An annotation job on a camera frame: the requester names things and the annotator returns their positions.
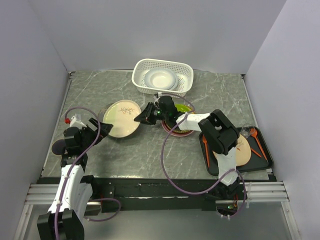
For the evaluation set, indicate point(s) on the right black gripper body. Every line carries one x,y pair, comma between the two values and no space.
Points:
155,114

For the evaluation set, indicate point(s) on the yellow woven plate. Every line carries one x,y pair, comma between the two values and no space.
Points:
191,109

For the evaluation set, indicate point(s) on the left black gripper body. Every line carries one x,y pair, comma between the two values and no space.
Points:
88,135

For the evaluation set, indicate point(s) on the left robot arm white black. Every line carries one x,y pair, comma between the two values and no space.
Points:
64,219

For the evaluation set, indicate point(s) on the green plastic plate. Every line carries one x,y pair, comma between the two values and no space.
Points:
183,108

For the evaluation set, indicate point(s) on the orange plastic spoon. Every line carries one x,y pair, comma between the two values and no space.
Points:
254,134

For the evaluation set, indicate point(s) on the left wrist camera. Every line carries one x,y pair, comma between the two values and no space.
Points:
75,121

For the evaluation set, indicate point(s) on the white perforated plastic basket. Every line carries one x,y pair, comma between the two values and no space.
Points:
184,73

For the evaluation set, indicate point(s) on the pink plate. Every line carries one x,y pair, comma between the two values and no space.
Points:
176,133

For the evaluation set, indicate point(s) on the grey plate with deer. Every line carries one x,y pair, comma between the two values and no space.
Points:
102,112

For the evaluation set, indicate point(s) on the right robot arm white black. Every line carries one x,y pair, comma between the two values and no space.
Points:
220,134

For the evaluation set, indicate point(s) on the cream plate with branch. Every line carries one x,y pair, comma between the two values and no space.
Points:
121,115

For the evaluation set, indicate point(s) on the clear plastic cup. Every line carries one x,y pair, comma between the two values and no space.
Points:
247,130

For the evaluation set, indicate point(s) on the black plastic tray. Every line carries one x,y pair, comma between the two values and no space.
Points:
255,163

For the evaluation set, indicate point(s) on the black base frame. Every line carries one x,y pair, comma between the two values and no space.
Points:
139,194

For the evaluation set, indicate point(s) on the peach plate with bird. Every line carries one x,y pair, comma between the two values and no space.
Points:
237,156

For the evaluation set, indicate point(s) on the orange plastic fork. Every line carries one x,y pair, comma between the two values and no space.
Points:
207,156

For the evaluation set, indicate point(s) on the white scalloped deep plate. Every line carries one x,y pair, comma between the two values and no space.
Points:
150,85

